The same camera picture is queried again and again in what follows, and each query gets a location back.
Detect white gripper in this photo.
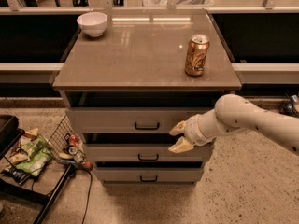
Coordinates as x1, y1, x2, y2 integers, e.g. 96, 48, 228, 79
168, 113, 215, 153

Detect grey top drawer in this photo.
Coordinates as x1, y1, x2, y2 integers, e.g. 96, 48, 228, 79
66, 107, 208, 134

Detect grey drawer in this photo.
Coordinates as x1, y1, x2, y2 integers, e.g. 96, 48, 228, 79
66, 107, 208, 134
83, 144, 212, 161
94, 168, 203, 184

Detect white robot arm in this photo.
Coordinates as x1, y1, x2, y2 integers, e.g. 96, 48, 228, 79
168, 94, 299, 155

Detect grey drawer cabinet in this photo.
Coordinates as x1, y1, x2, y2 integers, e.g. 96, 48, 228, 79
51, 9, 243, 186

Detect grey middle drawer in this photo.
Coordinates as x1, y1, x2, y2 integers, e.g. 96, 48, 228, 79
83, 144, 212, 161

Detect grey bottom drawer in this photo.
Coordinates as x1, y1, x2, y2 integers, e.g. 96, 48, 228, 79
94, 168, 203, 184

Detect gold soda can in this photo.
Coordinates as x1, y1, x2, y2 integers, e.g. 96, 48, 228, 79
185, 34, 210, 77

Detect red soda can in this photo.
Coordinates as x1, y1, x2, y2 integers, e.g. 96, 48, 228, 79
66, 135, 78, 155

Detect white ceramic bowl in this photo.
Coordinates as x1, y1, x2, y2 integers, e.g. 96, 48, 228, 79
77, 12, 107, 37

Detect green snack bag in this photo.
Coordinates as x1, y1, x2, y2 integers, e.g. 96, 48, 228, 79
16, 135, 51, 177

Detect black floor cable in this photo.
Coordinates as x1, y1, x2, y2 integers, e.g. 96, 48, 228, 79
80, 168, 93, 224

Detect black wire basket right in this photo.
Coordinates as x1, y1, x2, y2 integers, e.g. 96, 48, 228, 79
279, 94, 299, 118

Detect black wire basket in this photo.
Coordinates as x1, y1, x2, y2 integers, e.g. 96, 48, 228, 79
279, 94, 299, 118
48, 116, 81, 168

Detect black wire basket left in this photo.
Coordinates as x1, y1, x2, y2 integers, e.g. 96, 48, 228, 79
48, 116, 81, 168

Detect black metal cart frame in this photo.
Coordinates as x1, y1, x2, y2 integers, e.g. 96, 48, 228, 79
0, 115, 75, 224

